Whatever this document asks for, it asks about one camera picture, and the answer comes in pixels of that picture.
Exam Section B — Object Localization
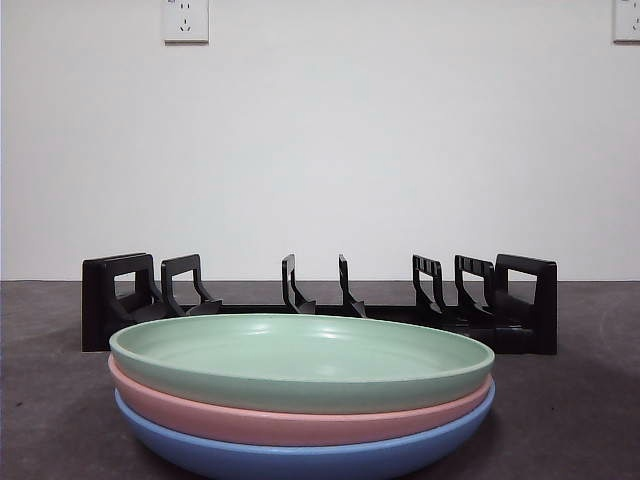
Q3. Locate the light green round plate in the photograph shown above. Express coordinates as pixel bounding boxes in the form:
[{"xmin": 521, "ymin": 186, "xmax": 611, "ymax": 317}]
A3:
[{"xmin": 108, "ymin": 313, "xmax": 496, "ymax": 416}]

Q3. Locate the pink round plate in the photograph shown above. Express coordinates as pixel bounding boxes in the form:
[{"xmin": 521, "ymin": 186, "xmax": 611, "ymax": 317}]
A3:
[{"xmin": 109, "ymin": 357, "xmax": 496, "ymax": 448}]

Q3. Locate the blue round plate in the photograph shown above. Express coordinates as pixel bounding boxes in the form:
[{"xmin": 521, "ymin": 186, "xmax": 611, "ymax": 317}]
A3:
[{"xmin": 113, "ymin": 382, "xmax": 498, "ymax": 480}]

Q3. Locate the black plastic plate rack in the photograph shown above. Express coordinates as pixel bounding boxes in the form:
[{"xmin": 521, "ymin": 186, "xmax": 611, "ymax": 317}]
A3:
[{"xmin": 81, "ymin": 252, "xmax": 559, "ymax": 357}]

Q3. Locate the white wall power outlet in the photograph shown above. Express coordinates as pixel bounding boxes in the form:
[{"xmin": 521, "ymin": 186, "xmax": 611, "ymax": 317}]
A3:
[
  {"xmin": 612, "ymin": 0, "xmax": 640, "ymax": 44},
  {"xmin": 163, "ymin": 0, "xmax": 210, "ymax": 45}
]

